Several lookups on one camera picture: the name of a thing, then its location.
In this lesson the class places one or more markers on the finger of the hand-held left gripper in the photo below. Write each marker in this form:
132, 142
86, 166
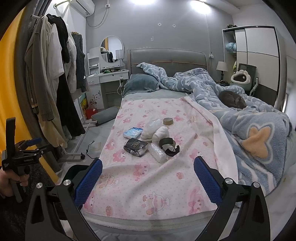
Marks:
34, 140
44, 148

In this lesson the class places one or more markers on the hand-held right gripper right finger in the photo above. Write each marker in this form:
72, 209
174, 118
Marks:
207, 180

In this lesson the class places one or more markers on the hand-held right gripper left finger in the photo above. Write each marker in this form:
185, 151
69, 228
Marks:
89, 183

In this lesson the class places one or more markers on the clear plastic bottle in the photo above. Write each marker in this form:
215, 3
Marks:
157, 153
153, 124

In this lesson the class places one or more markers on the black foil packet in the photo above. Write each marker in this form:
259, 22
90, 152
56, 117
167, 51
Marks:
135, 146

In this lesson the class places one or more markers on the white sock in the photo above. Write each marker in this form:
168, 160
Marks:
161, 133
148, 135

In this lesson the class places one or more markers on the blue tissue packet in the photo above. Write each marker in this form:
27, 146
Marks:
133, 133

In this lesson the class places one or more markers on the brown tape roll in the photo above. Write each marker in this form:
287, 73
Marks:
164, 122

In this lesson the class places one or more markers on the person's left hand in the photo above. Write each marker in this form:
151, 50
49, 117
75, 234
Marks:
5, 185

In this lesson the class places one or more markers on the cream coat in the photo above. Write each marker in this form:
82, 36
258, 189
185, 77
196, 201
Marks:
53, 132

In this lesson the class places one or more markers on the black fleece garment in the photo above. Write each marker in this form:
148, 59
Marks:
69, 109

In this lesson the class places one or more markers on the red box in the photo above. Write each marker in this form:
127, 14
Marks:
90, 113

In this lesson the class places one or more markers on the pink printed blanket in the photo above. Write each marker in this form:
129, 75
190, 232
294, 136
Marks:
148, 183

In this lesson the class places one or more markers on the colourful printed box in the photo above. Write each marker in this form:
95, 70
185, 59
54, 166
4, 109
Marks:
83, 103

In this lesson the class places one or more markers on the blue fleece blanket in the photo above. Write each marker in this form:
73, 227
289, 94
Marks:
254, 139

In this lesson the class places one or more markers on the yellow curtain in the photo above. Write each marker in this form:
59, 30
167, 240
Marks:
11, 81

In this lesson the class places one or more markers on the grey floor cushion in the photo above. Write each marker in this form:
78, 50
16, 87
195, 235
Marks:
105, 115

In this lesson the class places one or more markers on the taupe knit cardigan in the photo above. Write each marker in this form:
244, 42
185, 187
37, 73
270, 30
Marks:
37, 69

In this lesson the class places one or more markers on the cream knit sweater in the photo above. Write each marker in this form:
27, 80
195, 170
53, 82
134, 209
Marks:
70, 67

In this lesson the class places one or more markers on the grey cat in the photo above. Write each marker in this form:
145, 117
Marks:
231, 98

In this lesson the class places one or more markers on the white shirt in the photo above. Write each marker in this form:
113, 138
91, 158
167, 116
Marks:
55, 51

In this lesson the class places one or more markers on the grey knit vest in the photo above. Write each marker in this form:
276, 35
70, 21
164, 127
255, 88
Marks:
81, 60

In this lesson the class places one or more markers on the white dressing table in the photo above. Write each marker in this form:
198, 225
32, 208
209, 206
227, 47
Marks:
108, 76

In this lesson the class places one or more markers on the white power strip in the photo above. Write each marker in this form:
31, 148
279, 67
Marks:
121, 80

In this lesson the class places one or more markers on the white plush cat bed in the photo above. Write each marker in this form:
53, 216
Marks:
245, 74

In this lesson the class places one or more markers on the grey blue pillow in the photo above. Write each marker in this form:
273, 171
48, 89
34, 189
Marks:
141, 82

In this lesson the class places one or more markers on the white shade bedside lamp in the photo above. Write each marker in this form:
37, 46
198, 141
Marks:
221, 66

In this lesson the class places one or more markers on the yellow green plush toy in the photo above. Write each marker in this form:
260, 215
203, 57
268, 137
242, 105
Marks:
234, 66

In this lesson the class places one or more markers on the black chair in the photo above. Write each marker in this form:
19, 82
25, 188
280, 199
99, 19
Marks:
249, 69

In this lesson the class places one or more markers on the silver table lamp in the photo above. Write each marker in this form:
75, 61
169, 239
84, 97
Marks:
119, 54

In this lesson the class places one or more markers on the grey upholstered bed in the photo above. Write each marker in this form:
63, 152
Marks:
166, 59

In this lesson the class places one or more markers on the blue plush toy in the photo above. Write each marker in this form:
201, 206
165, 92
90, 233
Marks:
230, 47

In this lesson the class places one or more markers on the white air conditioner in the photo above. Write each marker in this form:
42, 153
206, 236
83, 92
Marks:
83, 5

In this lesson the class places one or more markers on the white and black wardrobe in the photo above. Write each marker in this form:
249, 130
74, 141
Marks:
259, 44

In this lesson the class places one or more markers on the round wall mirror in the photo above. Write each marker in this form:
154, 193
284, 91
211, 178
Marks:
113, 45

